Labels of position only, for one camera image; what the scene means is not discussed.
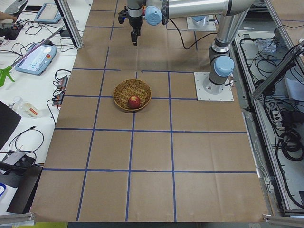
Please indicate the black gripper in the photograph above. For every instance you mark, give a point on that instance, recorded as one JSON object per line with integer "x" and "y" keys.
{"x": 135, "y": 22}

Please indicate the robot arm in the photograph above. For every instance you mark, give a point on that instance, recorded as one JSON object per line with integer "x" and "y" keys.
{"x": 232, "y": 14}

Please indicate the woven wicker basket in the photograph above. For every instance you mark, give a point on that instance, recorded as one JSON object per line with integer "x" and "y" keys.
{"x": 130, "y": 88}

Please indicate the dark red apple in basket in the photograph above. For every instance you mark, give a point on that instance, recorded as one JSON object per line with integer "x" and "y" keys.
{"x": 134, "y": 102}

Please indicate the far teach pendant tablet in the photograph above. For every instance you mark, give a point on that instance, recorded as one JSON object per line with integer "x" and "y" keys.
{"x": 48, "y": 13}

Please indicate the teach pendant tablet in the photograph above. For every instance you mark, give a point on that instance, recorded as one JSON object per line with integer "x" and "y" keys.
{"x": 48, "y": 13}
{"x": 37, "y": 62}

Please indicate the near teach pendant tablet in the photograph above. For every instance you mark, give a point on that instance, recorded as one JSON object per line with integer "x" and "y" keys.
{"x": 37, "y": 62}

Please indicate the clear plastic bottle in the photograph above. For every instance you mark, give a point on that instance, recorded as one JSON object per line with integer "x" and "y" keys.
{"x": 26, "y": 107}

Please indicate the green grabber tool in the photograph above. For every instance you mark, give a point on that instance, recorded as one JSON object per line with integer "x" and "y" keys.
{"x": 5, "y": 72}

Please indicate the black laptop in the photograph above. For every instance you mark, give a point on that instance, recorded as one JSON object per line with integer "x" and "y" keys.
{"x": 9, "y": 121}

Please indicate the aluminium frame post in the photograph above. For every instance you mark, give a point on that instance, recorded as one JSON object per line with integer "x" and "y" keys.
{"x": 70, "y": 25}

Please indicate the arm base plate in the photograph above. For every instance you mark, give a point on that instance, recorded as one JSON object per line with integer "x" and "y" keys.
{"x": 207, "y": 91}
{"x": 203, "y": 23}

